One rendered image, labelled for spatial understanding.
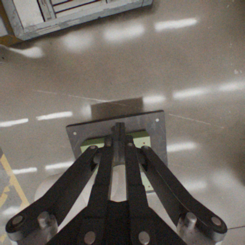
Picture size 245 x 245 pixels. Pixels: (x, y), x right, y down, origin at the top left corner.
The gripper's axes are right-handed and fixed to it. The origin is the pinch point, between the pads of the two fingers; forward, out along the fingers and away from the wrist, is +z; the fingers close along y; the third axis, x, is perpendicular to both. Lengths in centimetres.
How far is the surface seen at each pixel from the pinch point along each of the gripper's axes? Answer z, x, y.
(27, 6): 67, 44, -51
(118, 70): 74, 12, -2
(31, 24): 66, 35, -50
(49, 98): 72, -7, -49
